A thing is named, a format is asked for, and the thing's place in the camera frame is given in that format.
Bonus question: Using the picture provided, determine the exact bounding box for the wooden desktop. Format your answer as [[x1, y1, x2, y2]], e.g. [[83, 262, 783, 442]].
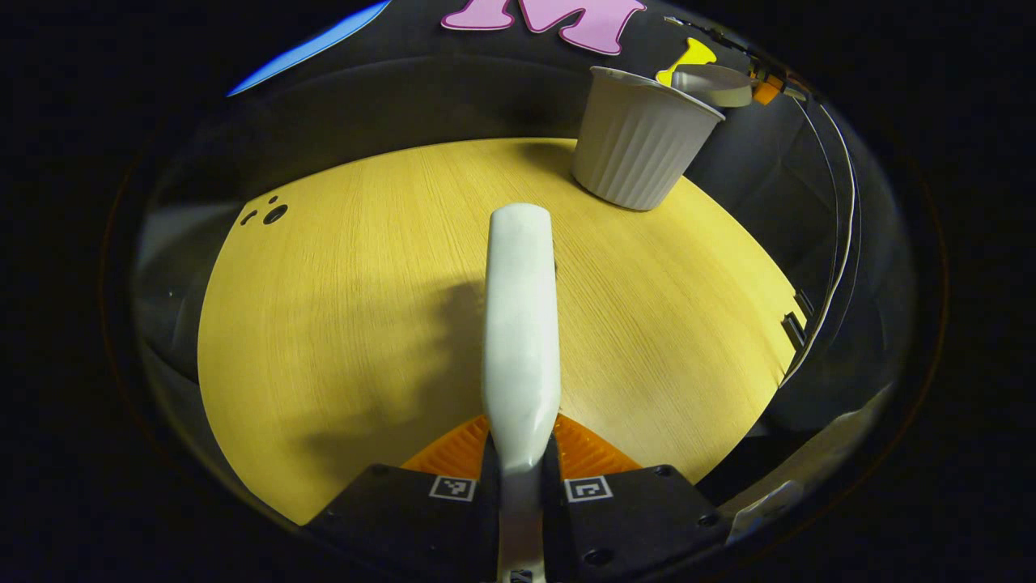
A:
[[197, 137, 807, 526]]

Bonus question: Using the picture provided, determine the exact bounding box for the thin white cable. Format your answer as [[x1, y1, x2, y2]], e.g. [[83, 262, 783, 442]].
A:
[[779, 81, 860, 388]]

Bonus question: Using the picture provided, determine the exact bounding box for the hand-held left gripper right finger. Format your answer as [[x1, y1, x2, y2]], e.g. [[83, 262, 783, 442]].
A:
[[543, 412, 735, 583]]

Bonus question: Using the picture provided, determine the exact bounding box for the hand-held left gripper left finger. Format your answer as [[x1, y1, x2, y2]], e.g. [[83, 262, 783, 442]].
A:
[[306, 414, 499, 583]]

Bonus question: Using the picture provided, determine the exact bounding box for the white ribbed cup garbage bin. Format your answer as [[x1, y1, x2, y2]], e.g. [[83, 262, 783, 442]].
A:
[[571, 66, 727, 212]]

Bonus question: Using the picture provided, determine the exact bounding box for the grey plastic dustpan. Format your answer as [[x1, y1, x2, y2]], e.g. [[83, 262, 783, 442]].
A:
[[669, 63, 755, 109]]

